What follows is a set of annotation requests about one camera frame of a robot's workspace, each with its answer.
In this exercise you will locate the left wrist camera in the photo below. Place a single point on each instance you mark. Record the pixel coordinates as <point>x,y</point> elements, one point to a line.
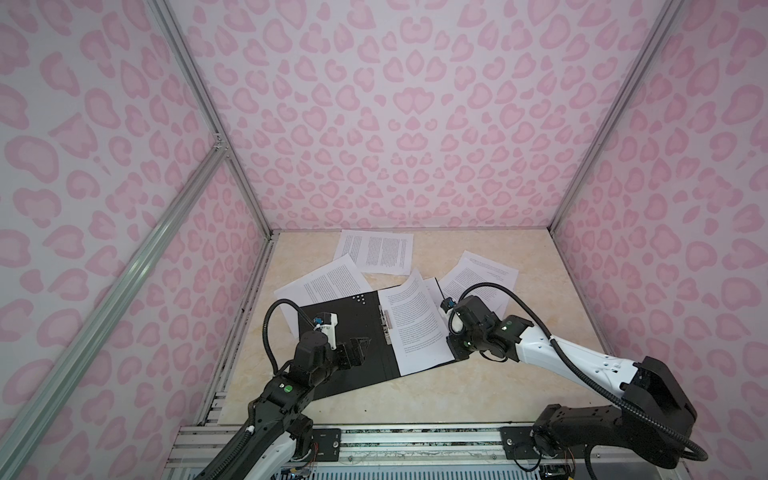
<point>326,323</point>

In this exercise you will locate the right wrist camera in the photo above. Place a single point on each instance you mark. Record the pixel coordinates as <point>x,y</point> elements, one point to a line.
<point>447,305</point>

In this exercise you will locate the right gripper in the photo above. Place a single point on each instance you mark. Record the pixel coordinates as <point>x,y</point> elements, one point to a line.
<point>456,352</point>

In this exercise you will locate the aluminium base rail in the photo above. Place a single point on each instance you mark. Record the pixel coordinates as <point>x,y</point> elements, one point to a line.
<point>461,451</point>

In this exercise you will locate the corner aluminium post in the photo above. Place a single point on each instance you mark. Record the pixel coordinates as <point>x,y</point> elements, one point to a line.
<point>167,22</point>
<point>661,29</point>

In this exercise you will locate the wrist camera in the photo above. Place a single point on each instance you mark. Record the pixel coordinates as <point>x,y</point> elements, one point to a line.
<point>326,323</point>
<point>447,305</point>

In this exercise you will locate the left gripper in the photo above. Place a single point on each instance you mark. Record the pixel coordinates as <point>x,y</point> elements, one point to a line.
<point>358,355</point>

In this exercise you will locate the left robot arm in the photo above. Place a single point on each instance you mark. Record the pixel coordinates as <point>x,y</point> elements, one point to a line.
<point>276,430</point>

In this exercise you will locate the printed paper sheet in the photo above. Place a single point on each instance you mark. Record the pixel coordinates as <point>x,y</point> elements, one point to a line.
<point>435,291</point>
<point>417,332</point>
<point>338,279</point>

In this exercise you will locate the left corner aluminium post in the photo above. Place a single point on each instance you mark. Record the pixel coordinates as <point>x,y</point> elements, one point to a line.
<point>167,22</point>

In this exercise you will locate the diagonal aluminium frame bar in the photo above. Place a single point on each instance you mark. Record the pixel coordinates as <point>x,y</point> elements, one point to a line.
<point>39,413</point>

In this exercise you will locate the right corner aluminium post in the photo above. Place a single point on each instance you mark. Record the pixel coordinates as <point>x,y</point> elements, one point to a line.
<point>661,29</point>

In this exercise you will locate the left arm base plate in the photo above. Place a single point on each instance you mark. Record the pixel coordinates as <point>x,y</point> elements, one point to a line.
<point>319,445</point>

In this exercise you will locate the blue folder black inside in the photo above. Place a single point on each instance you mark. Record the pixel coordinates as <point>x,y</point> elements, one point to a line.
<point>359,316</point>

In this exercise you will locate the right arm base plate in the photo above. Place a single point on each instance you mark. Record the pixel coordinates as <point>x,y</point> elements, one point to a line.
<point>522,444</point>

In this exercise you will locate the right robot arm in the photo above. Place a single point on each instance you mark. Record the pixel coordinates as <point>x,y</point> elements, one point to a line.
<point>646,410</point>

